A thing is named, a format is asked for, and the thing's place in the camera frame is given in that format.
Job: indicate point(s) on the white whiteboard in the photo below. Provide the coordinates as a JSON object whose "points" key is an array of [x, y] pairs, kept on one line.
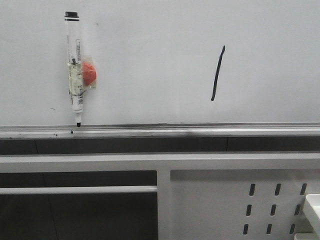
{"points": [[163, 61]]}

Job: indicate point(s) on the aluminium whiteboard tray rail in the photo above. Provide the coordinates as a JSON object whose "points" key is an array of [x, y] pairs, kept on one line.
{"points": [[161, 130]]}

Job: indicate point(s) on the white metal perforated frame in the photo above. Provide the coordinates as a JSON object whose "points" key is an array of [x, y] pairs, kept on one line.
{"points": [[200, 196]]}

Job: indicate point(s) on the white plastic bin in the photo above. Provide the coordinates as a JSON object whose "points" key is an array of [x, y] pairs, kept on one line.
{"points": [[312, 212]]}

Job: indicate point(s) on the white whiteboard marker with magnet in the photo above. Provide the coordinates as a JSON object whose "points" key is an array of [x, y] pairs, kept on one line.
{"points": [[81, 75]]}

